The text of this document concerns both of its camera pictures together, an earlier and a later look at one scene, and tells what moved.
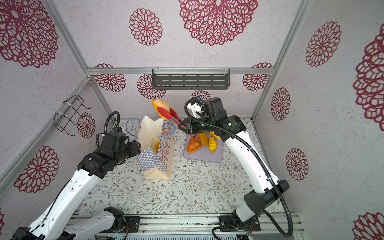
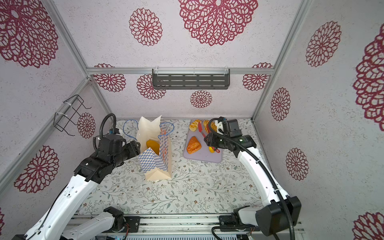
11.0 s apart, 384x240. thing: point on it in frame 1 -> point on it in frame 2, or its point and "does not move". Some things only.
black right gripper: x=191 y=124 -> x=212 y=139
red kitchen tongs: x=172 y=115 -> x=200 y=128
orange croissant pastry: x=193 y=145 does not move
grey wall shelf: x=191 y=78 does not move
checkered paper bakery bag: x=155 y=145 does not move
